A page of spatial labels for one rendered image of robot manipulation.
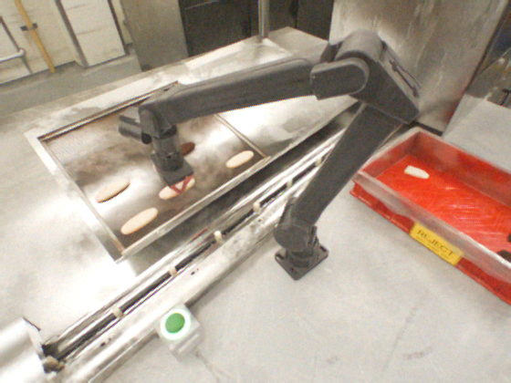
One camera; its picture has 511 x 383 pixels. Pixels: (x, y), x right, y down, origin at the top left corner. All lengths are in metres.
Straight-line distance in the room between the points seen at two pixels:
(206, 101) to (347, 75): 0.25
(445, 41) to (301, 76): 0.77
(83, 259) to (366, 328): 0.72
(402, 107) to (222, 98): 0.27
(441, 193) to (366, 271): 0.38
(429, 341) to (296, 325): 0.27
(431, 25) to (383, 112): 0.75
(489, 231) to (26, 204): 1.34
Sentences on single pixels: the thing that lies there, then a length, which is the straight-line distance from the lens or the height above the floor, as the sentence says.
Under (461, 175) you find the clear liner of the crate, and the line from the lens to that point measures 1.12.
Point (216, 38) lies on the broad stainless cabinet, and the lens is 2.70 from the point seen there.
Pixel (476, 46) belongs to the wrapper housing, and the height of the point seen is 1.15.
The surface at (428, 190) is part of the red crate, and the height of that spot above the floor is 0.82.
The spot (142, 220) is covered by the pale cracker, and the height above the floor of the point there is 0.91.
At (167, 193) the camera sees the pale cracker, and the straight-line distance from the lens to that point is 0.81.
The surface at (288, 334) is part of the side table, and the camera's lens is 0.72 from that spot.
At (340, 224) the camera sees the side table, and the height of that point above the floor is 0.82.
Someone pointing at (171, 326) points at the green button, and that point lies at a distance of 0.66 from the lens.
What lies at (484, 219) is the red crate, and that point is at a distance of 1.05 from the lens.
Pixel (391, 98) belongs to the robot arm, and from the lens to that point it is 0.44.
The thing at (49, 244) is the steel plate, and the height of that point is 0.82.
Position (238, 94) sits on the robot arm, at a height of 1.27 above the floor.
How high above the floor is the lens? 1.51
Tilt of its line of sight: 46 degrees down
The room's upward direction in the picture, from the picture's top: 3 degrees counter-clockwise
